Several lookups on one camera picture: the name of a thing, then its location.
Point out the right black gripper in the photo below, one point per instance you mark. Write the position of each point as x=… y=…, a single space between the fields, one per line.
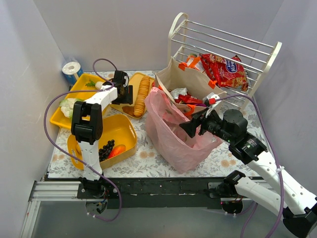
x=202 y=124

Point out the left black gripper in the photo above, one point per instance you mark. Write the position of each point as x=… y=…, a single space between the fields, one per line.
x=127 y=94

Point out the brown fried nugget toy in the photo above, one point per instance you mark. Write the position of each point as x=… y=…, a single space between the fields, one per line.
x=129 y=110

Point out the white red chips bag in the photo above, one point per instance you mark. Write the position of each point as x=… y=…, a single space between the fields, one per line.
x=181 y=96

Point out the beige paper grocery bag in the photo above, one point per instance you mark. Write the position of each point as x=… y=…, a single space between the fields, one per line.
x=196 y=83

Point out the pink plastic grocery bag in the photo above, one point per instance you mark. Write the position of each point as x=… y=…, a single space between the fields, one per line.
x=181 y=151

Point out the cabbage toy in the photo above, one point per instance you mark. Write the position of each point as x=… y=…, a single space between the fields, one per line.
x=67 y=105

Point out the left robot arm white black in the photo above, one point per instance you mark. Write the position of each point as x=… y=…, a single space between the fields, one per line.
x=87 y=120

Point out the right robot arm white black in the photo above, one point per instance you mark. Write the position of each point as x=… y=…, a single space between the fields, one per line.
x=290 y=201

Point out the yellow flat tray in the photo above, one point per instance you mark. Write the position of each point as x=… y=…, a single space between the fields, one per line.
x=134 y=81

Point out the row of round crackers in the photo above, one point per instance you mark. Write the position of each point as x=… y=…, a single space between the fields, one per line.
x=143 y=91

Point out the white radish toy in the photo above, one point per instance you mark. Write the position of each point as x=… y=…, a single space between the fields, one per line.
x=98 y=85

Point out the yellow deep bin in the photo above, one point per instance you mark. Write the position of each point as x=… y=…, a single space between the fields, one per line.
x=119 y=128

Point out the yellow rectangular tray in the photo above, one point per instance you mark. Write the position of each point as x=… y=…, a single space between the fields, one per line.
x=58 y=117

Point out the red snack bag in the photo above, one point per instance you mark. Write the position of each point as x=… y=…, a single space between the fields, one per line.
x=224 y=72

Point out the orange carrot toy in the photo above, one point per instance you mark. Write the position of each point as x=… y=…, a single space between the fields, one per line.
x=117 y=150

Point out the tissue roll blue pack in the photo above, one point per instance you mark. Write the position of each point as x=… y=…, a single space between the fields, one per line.
x=72 y=71

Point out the orange snack packet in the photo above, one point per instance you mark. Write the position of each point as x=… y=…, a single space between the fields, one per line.
x=193 y=62

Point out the black grape bunch toy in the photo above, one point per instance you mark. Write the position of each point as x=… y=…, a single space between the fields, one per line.
x=106 y=150

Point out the cream metal shelf rack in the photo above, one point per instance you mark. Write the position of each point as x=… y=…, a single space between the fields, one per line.
x=187 y=37

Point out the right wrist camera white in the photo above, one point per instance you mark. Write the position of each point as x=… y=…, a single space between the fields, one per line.
x=211 y=101

